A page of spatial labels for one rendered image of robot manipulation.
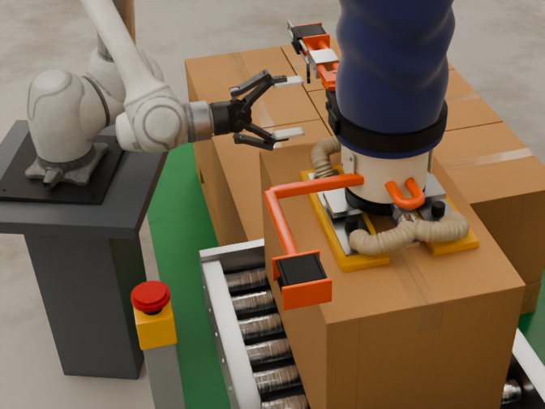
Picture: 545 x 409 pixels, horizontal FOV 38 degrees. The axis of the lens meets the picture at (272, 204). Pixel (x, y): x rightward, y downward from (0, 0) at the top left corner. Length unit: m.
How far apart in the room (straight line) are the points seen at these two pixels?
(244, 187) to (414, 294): 1.07
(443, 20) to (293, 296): 0.54
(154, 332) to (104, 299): 0.99
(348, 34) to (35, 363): 1.77
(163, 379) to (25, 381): 1.26
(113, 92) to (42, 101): 0.19
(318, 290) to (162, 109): 0.48
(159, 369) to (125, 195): 0.75
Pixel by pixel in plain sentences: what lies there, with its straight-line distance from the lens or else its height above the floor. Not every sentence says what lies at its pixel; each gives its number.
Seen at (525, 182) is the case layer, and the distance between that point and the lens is 2.59.
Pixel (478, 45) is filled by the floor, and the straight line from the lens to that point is 4.63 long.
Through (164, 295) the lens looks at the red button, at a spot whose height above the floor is 1.04.
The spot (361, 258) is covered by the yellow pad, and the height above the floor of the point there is 0.97.
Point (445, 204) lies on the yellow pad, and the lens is 1.73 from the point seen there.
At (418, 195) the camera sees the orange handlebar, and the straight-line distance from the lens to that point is 1.56.
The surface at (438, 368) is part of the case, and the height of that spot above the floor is 0.76.
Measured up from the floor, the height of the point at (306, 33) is 1.10.
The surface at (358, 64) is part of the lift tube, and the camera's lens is 1.47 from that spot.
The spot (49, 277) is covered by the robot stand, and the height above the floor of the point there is 0.44.
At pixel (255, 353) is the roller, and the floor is 0.55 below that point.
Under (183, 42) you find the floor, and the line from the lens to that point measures 4.66.
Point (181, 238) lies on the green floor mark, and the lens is 3.18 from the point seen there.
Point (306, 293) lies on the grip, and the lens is 1.34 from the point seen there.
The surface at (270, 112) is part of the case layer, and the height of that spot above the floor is 0.54.
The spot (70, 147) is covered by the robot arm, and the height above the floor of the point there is 0.87.
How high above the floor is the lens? 2.02
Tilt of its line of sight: 38 degrees down
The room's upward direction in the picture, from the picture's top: 2 degrees counter-clockwise
